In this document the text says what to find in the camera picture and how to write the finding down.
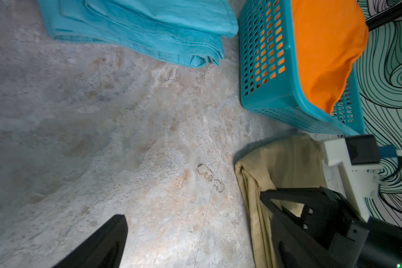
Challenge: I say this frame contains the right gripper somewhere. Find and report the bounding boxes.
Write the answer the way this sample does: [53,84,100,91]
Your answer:
[260,187,402,268]

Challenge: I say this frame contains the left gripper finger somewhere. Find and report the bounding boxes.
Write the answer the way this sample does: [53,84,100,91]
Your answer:
[54,214,128,268]

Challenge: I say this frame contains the beige pants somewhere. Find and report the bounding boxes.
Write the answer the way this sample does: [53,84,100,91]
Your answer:
[234,134,327,268]

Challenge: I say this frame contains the orange pants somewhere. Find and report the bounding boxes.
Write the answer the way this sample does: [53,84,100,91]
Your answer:
[291,1,369,114]

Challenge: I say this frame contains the teal pants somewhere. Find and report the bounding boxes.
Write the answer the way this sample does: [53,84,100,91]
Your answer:
[38,0,239,68]

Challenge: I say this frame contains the teal plastic basket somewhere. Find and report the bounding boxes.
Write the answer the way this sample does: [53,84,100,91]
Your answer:
[240,1,366,136]

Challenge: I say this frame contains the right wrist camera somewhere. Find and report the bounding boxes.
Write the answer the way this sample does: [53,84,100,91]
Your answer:
[320,135,402,221]

